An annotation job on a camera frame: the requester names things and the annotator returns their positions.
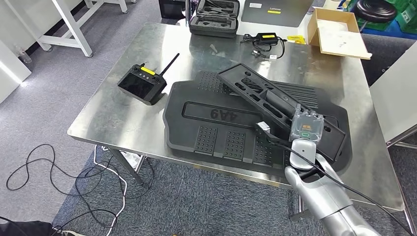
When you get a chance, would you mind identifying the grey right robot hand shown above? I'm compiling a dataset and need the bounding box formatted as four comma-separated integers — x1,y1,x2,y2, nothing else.
289,104,326,142

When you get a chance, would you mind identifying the black plastic panel part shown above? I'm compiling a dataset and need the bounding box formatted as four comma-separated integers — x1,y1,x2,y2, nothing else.
216,62,347,163

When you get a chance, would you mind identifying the black moulded car part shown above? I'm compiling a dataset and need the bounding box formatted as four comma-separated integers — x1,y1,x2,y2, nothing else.
163,71,353,178

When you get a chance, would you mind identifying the yellow label tag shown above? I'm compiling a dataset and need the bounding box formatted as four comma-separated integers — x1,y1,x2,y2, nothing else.
286,35,307,45

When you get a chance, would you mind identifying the white cabinet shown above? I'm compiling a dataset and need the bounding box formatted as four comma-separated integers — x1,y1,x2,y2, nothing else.
0,40,32,104
369,42,417,144

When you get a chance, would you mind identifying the open cardboard box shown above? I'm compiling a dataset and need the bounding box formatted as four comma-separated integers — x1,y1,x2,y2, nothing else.
307,8,373,60

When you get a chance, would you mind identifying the black device yellow label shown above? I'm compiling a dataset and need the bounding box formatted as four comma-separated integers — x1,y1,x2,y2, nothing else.
240,32,287,60

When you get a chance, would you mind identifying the blue platform cart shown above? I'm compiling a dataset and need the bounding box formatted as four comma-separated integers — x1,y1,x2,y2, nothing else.
361,21,417,40

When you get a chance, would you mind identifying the black round stool seat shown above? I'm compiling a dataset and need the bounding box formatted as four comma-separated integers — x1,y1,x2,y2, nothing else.
353,0,397,24

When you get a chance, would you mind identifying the black foam-lined carry case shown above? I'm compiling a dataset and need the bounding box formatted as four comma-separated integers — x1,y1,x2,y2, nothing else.
189,0,241,39

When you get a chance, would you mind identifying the green plastic crate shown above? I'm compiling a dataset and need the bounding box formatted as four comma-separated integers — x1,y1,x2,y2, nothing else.
338,0,417,35

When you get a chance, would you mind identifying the black remote controller with antenna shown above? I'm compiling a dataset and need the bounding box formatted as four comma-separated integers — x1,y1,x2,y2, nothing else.
117,53,180,106

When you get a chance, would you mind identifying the white power strip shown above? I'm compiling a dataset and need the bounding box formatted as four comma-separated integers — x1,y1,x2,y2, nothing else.
123,151,141,168

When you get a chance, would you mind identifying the small black monitor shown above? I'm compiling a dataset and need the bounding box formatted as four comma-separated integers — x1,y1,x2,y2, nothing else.
158,0,186,19

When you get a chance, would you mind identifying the clear plastic bottle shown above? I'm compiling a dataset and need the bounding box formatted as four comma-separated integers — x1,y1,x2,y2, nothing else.
14,45,32,64

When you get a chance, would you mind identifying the person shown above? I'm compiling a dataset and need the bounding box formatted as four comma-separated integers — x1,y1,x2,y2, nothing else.
0,221,87,236

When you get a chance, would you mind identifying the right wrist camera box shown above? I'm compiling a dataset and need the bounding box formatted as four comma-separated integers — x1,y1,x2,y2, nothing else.
255,121,292,147

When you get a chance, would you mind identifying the white floor cable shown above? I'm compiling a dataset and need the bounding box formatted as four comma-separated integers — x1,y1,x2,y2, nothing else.
93,145,144,236

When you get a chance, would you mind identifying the white metal frame table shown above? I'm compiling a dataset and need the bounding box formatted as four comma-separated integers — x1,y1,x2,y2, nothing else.
4,0,138,59

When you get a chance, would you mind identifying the black floor cable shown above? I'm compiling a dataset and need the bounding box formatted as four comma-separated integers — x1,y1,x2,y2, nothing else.
5,143,155,236

